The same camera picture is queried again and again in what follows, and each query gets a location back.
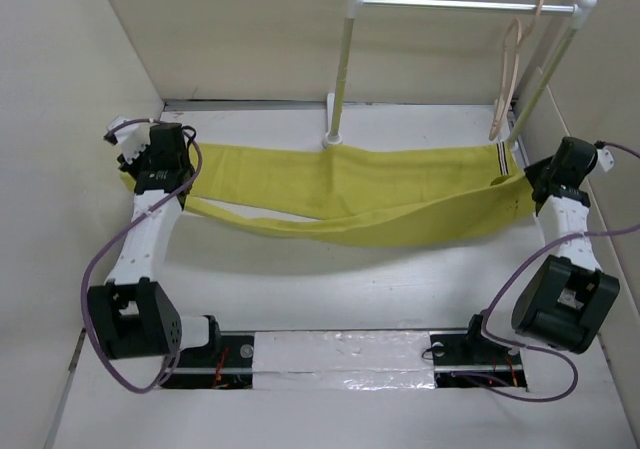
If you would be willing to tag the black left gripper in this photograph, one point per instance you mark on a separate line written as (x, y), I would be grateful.
(133, 168)

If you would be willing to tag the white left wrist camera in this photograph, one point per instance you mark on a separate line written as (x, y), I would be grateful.
(130, 136)

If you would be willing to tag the beige wooden hanger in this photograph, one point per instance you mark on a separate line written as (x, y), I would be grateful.
(513, 40)

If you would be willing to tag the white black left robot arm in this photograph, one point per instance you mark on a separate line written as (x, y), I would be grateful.
(131, 315)

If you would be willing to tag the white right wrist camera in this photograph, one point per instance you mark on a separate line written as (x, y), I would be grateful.
(605, 160)

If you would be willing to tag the yellow trousers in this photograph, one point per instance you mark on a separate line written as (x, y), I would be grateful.
(350, 196)

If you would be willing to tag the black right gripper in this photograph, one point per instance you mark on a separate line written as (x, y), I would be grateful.
(533, 171)

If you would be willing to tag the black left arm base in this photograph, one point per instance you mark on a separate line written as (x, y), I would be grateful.
(228, 367)

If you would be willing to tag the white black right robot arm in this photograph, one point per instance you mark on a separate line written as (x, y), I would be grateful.
(567, 300)

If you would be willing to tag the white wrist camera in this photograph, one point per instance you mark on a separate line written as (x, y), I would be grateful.
(130, 136)
(605, 160)

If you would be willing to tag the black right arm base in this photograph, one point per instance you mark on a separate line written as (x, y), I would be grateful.
(458, 362)

